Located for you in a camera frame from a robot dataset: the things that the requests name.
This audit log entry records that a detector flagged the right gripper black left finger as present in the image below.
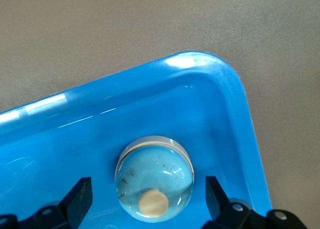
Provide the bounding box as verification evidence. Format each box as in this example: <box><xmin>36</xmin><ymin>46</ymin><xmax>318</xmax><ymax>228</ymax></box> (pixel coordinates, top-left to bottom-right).
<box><xmin>0</xmin><ymin>176</ymin><xmax>94</xmax><ymax>229</ymax></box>

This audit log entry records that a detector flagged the brown table cover mat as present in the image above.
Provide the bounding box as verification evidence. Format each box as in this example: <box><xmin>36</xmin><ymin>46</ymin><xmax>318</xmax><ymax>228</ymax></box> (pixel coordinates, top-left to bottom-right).
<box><xmin>0</xmin><ymin>0</ymin><xmax>320</xmax><ymax>229</ymax></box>

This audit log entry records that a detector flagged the light blue dome bell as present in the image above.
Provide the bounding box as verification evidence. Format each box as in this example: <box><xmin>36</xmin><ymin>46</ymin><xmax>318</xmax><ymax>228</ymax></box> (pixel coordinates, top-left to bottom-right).
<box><xmin>114</xmin><ymin>135</ymin><xmax>195</xmax><ymax>224</ymax></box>

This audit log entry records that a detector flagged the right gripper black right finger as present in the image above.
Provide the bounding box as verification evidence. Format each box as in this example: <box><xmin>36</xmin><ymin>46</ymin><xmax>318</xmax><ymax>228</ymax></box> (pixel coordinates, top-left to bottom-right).
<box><xmin>205</xmin><ymin>175</ymin><xmax>306</xmax><ymax>229</ymax></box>

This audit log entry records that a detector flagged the blue plastic tray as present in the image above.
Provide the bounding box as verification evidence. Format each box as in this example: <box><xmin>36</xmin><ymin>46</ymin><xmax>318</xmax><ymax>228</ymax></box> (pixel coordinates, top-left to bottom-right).
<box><xmin>0</xmin><ymin>50</ymin><xmax>273</xmax><ymax>229</ymax></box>

